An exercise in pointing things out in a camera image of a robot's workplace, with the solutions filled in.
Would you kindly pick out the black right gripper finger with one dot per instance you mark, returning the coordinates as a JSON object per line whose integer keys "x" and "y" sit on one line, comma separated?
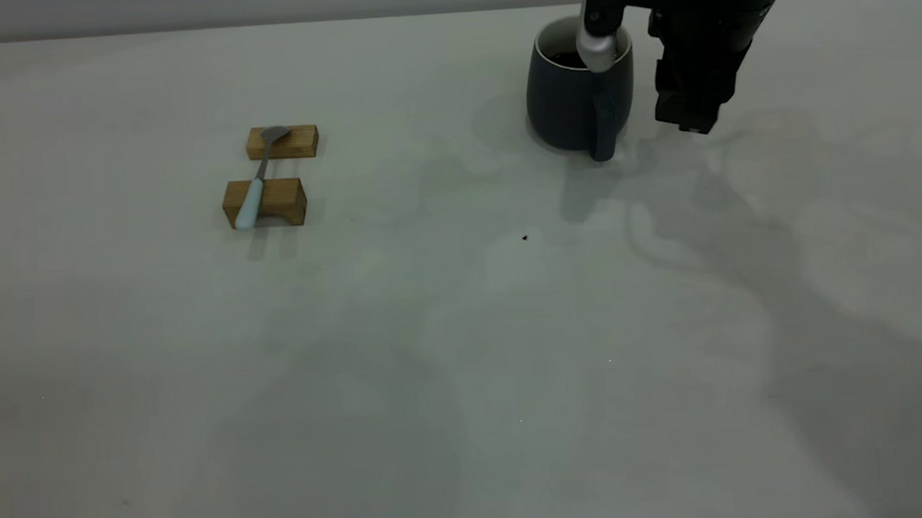
{"x": 707, "y": 104}
{"x": 672, "y": 94}

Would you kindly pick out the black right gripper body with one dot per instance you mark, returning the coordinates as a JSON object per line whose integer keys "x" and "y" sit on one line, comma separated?
{"x": 707, "y": 22}

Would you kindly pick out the dark grey mug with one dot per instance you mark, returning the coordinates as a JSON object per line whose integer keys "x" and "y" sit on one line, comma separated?
{"x": 563, "y": 106}

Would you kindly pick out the dark coffee liquid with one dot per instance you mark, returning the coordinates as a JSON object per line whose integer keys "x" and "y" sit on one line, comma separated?
{"x": 565, "y": 58}

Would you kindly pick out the flat wooden block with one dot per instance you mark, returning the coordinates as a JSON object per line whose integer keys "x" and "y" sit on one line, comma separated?
{"x": 296, "y": 142}

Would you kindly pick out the arched wooden block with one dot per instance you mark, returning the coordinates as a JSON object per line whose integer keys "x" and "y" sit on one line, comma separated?
{"x": 279, "y": 197}

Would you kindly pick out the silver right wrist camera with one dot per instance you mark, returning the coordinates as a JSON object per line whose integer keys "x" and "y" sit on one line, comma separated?
{"x": 598, "y": 50}

